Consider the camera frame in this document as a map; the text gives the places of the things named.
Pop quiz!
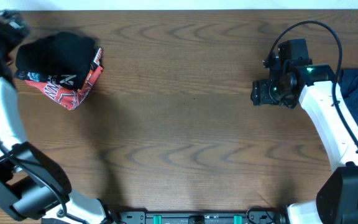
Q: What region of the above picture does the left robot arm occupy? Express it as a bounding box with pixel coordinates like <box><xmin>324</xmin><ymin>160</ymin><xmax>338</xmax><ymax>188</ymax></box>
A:
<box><xmin>0</xmin><ymin>10</ymin><xmax>120</xmax><ymax>223</ymax></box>

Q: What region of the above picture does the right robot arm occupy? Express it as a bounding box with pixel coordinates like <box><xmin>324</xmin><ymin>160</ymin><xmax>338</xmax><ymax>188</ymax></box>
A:
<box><xmin>250</xmin><ymin>39</ymin><xmax>358</xmax><ymax>223</ymax></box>

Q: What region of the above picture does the folded black printed shirt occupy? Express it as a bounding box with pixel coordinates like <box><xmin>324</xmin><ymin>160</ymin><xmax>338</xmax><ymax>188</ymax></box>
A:
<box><xmin>14</xmin><ymin>47</ymin><xmax>103</xmax><ymax>91</ymax></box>

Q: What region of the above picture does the folded red printed shirt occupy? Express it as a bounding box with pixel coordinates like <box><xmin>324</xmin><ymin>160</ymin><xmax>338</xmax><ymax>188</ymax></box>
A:
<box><xmin>25</xmin><ymin>66</ymin><xmax>104</xmax><ymax>110</ymax></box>

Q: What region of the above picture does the black Hydrogen t-shirt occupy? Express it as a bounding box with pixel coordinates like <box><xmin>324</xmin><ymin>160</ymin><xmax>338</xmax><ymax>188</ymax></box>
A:
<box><xmin>14</xmin><ymin>32</ymin><xmax>95</xmax><ymax>91</ymax></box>

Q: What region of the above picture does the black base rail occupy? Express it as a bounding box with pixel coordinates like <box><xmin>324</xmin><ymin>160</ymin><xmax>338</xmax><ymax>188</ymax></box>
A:
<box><xmin>119</xmin><ymin>205</ymin><xmax>289</xmax><ymax>224</ymax></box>

